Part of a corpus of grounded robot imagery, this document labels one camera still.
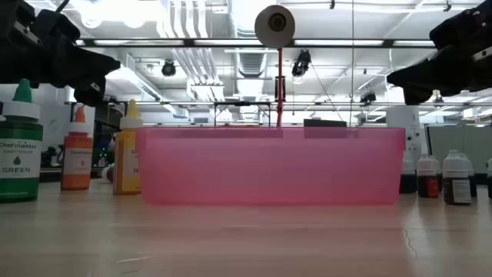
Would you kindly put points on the white round column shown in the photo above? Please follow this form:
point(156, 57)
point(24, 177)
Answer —
point(403, 119)

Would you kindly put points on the grey-green office partition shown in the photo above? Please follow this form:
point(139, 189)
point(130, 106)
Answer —
point(453, 138)

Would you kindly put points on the black ceiling spotlight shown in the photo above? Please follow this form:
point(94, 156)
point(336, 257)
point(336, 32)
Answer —
point(368, 97)
point(301, 63)
point(168, 68)

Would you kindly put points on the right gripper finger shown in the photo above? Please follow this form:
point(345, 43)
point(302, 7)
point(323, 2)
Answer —
point(442, 73)
point(417, 96)

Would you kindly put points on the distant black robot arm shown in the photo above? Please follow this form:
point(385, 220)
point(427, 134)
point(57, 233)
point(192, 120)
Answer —
point(50, 157)

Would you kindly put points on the silver ceiling ventilation duct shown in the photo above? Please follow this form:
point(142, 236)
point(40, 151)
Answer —
point(251, 65)

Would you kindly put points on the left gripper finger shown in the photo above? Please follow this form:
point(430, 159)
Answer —
point(88, 65)
point(92, 94)

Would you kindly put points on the black monitor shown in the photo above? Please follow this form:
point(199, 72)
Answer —
point(324, 123)

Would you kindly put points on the large yellow food coloring bottle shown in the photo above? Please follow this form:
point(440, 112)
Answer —
point(125, 154)

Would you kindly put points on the black metal stand frame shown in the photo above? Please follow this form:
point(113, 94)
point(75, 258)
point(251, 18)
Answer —
point(242, 103)

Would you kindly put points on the large green food coloring bottle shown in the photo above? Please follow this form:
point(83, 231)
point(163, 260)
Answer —
point(19, 154)

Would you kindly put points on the small dark bottle white label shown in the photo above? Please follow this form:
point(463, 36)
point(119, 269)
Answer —
point(456, 181)

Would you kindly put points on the long horizontal metal rail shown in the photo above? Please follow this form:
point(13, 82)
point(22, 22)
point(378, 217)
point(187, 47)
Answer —
point(184, 103)

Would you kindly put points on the small dark bottle red label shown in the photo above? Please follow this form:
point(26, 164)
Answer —
point(426, 181)

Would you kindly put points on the dark background table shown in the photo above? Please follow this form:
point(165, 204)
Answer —
point(50, 175)

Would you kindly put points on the large orange food coloring bottle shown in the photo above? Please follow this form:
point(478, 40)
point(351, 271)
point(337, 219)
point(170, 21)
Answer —
point(77, 154)

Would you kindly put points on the pink translucent plastic bin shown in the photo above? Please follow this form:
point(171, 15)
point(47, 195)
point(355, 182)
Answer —
point(269, 165)

